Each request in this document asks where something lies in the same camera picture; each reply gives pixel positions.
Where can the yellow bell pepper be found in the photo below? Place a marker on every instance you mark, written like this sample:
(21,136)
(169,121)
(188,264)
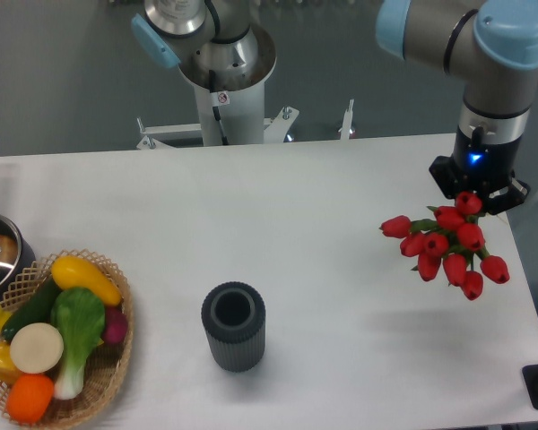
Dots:
(9,372)

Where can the dark grey ribbed vase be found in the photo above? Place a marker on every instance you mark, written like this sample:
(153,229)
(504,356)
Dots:
(233,315)

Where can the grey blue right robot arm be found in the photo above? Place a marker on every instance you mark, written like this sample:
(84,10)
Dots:
(492,46)

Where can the orange fruit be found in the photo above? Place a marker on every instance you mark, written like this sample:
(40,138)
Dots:
(29,398)

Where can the yellow squash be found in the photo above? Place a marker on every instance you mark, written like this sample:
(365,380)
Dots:
(74,272)

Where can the green cucumber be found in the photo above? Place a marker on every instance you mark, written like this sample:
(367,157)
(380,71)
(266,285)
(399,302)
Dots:
(36,309)

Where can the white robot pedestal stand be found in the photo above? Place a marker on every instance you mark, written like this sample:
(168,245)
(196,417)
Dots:
(226,118)

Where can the woven wicker basket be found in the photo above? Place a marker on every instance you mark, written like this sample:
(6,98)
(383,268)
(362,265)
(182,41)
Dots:
(106,367)

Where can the beige round radish slice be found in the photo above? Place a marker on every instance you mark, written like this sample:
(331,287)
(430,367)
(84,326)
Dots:
(36,348)

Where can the green bok choy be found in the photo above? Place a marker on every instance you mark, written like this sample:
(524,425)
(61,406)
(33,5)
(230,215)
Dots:
(79,316)

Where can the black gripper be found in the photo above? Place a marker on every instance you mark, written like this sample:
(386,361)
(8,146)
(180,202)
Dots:
(482,167)

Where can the purple red radish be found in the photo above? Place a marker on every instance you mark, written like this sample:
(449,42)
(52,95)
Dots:
(116,326)

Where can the red tulip bouquet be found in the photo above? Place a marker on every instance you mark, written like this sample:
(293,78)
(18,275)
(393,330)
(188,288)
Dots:
(450,241)

